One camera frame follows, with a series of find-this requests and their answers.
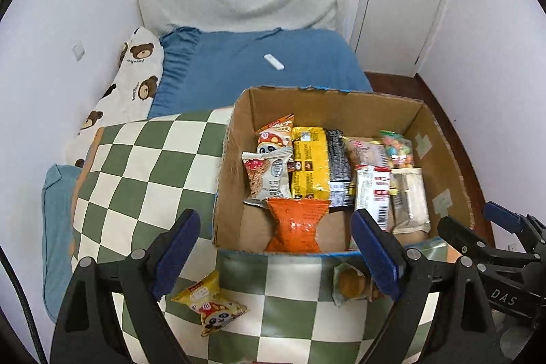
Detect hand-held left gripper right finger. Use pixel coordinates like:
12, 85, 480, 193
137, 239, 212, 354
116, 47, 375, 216
350, 209, 502, 364

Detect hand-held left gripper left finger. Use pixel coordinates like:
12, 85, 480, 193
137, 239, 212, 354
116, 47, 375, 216
50, 209, 201, 364

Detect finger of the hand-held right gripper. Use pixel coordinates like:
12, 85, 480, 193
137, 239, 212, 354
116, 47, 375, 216
437, 216, 546, 267
483, 201, 546, 247

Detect brown pastry packet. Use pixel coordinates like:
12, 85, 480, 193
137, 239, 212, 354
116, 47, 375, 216
332, 262, 382, 308

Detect clear white bars packet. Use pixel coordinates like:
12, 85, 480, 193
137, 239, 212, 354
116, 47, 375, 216
390, 167, 431, 234

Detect yellow panda snack packet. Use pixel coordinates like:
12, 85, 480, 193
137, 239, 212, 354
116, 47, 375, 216
171, 270, 249, 338

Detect white red label packet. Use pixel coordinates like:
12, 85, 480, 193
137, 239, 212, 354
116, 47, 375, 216
352, 164, 393, 230

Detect orange snack packet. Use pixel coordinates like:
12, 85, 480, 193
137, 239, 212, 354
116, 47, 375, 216
264, 197, 331, 254

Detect long black snack packet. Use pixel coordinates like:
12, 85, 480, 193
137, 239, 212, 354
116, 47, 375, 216
324, 128, 355, 208

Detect colourful candy balls bag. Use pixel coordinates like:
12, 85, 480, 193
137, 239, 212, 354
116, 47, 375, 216
379, 129, 415, 169

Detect clear pale cake packet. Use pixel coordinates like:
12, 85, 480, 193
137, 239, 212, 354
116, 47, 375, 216
343, 136, 391, 169

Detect long yellow snack packet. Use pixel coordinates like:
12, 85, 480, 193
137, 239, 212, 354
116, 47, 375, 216
290, 126, 332, 200

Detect white mushroom print packet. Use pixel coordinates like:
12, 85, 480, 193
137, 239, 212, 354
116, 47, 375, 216
242, 146, 295, 208

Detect red panda snack packet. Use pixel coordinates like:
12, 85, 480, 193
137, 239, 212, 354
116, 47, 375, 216
255, 114, 296, 156

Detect cardboard box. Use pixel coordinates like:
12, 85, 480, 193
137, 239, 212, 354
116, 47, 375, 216
212, 86, 475, 258

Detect green white checkered blanket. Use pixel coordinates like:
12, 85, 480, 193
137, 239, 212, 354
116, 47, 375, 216
70, 107, 444, 364

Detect light blue cushion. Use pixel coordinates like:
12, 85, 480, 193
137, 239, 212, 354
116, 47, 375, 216
41, 163, 82, 324

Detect bear print pillow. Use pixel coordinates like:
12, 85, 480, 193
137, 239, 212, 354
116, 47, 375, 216
66, 27, 165, 169

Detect blue bed sheet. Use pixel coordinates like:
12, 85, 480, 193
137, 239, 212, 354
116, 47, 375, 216
147, 26, 374, 119

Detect black cable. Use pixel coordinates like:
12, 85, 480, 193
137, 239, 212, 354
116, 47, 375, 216
0, 247, 48, 364

